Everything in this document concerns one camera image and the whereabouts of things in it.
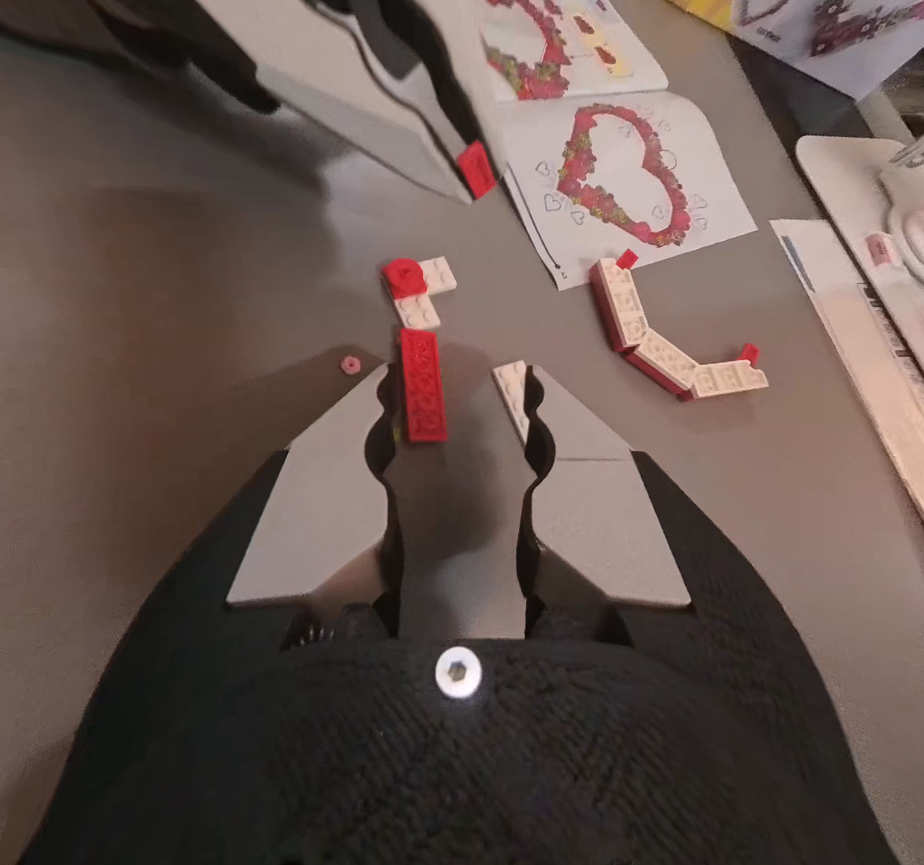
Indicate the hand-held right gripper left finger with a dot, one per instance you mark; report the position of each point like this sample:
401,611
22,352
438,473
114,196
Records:
310,511

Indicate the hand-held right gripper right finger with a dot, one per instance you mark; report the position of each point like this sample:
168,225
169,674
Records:
606,518

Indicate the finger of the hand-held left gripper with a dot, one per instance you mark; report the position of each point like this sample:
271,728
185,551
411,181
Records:
462,49
325,71

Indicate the small red lego brick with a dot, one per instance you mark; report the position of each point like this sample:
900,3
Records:
478,171

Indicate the long red lego plate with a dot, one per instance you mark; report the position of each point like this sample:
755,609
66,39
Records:
422,389

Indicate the white and red lego corner assembly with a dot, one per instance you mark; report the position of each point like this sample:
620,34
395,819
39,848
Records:
440,277

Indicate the small pink round lego stud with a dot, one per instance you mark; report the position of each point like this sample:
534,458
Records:
351,365

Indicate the long white lego plate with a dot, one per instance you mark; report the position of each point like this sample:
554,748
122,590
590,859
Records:
512,389

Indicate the curved white and red lego assembly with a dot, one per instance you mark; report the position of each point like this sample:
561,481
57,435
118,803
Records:
628,309

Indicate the heart print instruction booklet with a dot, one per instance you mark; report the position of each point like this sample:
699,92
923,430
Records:
621,172

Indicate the laminated paper sheet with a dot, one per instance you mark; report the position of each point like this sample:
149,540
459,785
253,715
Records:
830,316

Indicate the white board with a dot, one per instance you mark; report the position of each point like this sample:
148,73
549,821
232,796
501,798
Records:
844,179

